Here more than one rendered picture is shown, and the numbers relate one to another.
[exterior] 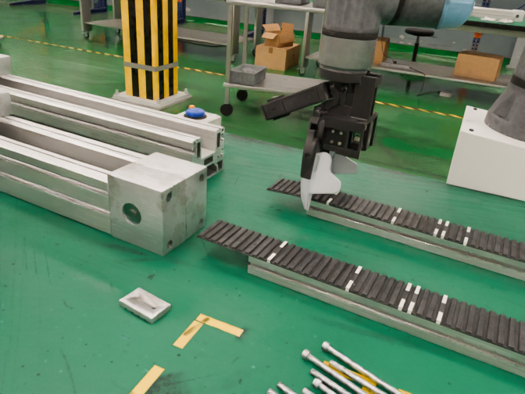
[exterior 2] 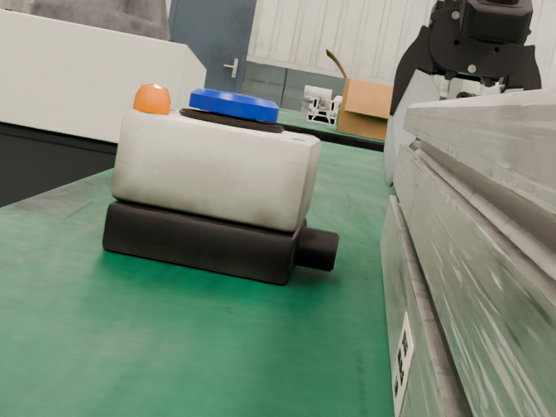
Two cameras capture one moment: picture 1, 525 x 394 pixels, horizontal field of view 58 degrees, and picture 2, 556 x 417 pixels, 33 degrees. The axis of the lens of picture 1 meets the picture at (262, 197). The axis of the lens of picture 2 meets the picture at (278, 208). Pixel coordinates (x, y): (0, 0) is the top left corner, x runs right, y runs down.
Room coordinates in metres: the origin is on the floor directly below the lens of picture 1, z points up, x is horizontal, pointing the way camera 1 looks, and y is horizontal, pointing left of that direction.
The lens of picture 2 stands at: (1.07, 0.56, 0.86)
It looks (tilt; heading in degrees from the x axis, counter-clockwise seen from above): 7 degrees down; 248
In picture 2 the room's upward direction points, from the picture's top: 10 degrees clockwise
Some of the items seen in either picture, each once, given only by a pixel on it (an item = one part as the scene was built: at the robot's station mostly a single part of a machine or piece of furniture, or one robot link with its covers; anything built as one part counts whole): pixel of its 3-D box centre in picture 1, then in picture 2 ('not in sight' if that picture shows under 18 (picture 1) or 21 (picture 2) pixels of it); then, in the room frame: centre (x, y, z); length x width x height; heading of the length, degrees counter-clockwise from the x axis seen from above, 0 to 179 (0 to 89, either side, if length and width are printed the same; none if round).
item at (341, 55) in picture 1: (347, 52); not in sight; (0.68, -0.10, 1.03); 0.08 x 0.08 x 0.05
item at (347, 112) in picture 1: (343, 111); (479, 8); (0.67, -0.11, 0.95); 0.09 x 0.08 x 0.12; 64
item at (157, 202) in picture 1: (165, 198); not in sight; (0.59, 0.14, 0.83); 0.12 x 0.09 x 0.10; 154
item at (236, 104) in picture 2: (195, 114); (232, 115); (0.94, 0.15, 0.84); 0.04 x 0.04 x 0.02
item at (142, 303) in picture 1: (144, 305); not in sight; (0.41, 0.12, 0.78); 0.05 x 0.03 x 0.01; 59
